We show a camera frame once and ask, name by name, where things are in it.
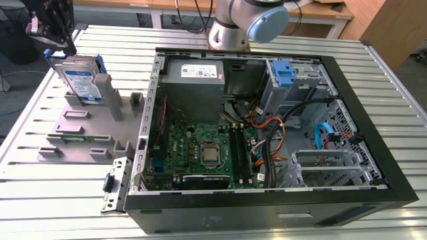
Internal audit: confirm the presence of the CPU socket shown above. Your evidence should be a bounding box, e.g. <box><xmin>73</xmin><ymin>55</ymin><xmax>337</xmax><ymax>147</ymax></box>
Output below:
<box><xmin>198</xmin><ymin>141</ymin><xmax>228</xmax><ymax>168</ymax></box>

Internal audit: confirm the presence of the wooden desk white frame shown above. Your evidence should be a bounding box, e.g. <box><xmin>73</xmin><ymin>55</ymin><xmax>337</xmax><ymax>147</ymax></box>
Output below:
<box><xmin>285</xmin><ymin>0</ymin><xmax>355</xmax><ymax>38</ymax></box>

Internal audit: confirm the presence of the grey power supply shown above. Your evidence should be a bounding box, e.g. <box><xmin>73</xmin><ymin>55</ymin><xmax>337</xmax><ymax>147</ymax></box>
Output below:
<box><xmin>158</xmin><ymin>58</ymin><xmax>227</xmax><ymax>125</ymax></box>

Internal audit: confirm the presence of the black open PC case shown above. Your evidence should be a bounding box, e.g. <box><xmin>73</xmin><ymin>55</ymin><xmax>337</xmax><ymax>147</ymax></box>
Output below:
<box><xmin>121</xmin><ymin>46</ymin><xmax>420</xmax><ymax>235</ymax></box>

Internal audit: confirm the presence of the blue data wire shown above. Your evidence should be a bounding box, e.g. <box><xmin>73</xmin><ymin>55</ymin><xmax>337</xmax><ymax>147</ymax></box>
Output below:
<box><xmin>313</xmin><ymin>122</ymin><xmax>337</xmax><ymax>151</ymax></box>

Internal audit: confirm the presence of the orange wire bundle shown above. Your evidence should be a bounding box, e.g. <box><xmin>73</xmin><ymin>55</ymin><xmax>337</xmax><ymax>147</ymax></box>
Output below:
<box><xmin>249</xmin><ymin>116</ymin><xmax>288</xmax><ymax>166</ymax></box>

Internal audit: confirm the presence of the black graphics card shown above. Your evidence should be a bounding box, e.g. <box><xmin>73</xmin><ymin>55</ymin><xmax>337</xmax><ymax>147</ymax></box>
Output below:
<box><xmin>172</xmin><ymin>173</ymin><xmax>231</xmax><ymax>191</ymax></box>

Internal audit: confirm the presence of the black cable bundle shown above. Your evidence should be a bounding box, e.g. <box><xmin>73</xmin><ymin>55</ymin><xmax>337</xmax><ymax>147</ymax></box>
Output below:
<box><xmin>261</xmin><ymin>98</ymin><xmax>335</xmax><ymax>188</ymax></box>

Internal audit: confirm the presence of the thin red wire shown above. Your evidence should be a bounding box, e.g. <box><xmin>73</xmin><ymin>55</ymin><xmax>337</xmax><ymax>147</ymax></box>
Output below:
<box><xmin>158</xmin><ymin>96</ymin><xmax>168</xmax><ymax>137</ymax></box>

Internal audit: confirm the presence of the silver disk bay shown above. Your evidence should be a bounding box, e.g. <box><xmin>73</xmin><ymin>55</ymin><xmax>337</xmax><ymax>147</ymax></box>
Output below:
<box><xmin>289</xmin><ymin>149</ymin><xmax>383</xmax><ymax>188</ymax></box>

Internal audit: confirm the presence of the silver hinged slot bracket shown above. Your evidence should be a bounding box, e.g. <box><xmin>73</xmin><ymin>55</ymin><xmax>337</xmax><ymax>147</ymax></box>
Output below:
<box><xmin>98</xmin><ymin>156</ymin><xmax>130</xmax><ymax>216</ymax></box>

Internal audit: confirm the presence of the green motherboard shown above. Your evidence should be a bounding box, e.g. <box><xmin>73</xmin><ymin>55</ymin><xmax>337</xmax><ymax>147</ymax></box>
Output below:
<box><xmin>148</xmin><ymin>123</ymin><xmax>268</xmax><ymax>191</ymax></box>

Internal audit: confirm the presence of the hard disk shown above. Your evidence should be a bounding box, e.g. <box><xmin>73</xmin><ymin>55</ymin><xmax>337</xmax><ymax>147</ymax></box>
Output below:
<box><xmin>42</xmin><ymin>49</ymin><xmax>106</xmax><ymax>104</ymax></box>

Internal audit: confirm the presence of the green RAM stick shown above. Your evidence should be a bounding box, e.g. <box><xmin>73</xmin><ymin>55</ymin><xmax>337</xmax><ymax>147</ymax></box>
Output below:
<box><xmin>61</xmin><ymin>135</ymin><xmax>100</xmax><ymax>143</ymax></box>

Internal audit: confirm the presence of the black office chair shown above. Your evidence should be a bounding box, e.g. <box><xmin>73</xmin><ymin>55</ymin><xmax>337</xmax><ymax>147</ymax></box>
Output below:
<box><xmin>0</xmin><ymin>6</ymin><xmax>42</xmax><ymax>66</ymax></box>

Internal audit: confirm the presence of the orange red power wire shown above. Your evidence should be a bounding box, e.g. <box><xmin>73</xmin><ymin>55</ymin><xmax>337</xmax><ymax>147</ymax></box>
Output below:
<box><xmin>325</xmin><ymin>131</ymin><xmax>364</xmax><ymax>151</ymax></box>

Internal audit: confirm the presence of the black RAM slot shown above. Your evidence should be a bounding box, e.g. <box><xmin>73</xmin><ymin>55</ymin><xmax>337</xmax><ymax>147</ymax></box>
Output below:
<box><xmin>236</xmin><ymin>124</ymin><xmax>253</xmax><ymax>185</ymax></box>
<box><xmin>228</xmin><ymin>124</ymin><xmax>244</xmax><ymax>185</ymax></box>

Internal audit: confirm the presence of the long wooden top table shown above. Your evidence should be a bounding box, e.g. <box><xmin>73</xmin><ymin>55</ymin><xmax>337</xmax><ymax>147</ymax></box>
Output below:
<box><xmin>72</xmin><ymin>0</ymin><xmax>217</xmax><ymax>28</ymax></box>

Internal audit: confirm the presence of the silver optical drive cage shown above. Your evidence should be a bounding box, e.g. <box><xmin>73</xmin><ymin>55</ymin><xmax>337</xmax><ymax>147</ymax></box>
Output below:
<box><xmin>259</xmin><ymin>58</ymin><xmax>337</xmax><ymax>121</ymax></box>

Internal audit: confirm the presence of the silver CPU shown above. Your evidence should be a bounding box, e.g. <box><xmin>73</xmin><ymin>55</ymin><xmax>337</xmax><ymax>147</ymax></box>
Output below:
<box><xmin>201</xmin><ymin>147</ymin><xmax>223</xmax><ymax>162</ymax></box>

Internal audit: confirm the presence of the pale floor cable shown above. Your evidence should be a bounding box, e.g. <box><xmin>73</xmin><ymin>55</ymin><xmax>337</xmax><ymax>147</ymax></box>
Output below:
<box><xmin>0</xmin><ymin>70</ymin><xmax>48</xmax><ymax>95</ymax></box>

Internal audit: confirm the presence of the grey parts rack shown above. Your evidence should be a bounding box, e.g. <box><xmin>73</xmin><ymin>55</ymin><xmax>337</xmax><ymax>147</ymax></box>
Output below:
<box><xmin>34</xmin><ymin>73</ymin><xmax>148</xmax><ymax>165</ymax></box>

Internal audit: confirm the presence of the wooden cabinet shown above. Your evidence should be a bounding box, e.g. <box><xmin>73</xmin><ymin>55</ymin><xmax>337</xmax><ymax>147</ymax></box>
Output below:
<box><xmin>339</xmin><ymin>0</ymin><xmax>427</xmax><ymax>71</ymax></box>

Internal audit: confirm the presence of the blue bracket latch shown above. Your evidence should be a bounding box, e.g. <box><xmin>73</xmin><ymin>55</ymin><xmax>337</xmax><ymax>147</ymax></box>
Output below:
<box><xmin>101</xmin><ymin>173</ymin><xmax>114</xmax><ymax>193</ymax></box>

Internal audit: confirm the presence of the blue plastic drive latch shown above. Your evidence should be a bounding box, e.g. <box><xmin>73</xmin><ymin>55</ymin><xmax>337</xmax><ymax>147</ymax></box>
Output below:
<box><xmin>271</xmin><ymin>60</ymin><xmax>297</xmax><ymax>87</ymax></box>

